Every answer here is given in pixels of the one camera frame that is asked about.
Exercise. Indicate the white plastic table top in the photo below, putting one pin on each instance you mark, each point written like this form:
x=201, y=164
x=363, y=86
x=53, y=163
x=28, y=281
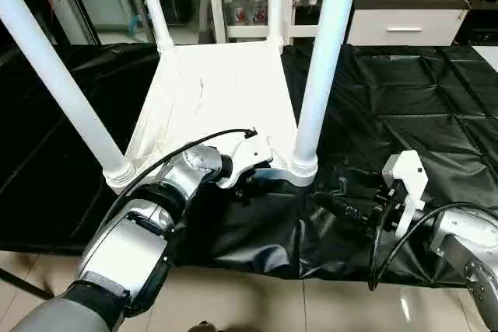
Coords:
x=226, y=91

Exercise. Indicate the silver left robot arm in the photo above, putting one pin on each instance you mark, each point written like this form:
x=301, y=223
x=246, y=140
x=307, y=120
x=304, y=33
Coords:
x=132, y=246

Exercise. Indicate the black work mat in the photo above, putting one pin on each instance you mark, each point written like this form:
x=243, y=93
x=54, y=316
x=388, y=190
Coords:
x=420, y=114

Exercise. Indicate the white drawer unit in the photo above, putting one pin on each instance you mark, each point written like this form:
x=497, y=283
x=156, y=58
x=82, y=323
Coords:
x=405, y=29

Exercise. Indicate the white flat board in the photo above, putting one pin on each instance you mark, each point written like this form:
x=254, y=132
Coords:
x=486, y=56

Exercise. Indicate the blue floor stand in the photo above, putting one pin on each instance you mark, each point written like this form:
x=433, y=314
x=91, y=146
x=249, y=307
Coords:
x=137, y=22

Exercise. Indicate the dark low sideboard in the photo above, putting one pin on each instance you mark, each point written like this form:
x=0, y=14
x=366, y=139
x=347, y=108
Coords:
x=467, y=5

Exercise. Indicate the black metal stand leg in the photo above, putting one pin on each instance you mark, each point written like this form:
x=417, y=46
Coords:
x=23, y=285

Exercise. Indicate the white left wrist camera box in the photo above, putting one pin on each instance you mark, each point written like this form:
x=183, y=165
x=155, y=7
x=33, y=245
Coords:
x=247, y=157

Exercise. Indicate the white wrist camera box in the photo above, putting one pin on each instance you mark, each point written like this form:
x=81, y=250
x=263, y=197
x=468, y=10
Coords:
x=406, y=184
x=247, y=157

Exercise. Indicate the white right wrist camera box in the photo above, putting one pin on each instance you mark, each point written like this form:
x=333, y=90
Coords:
x=406, y=184

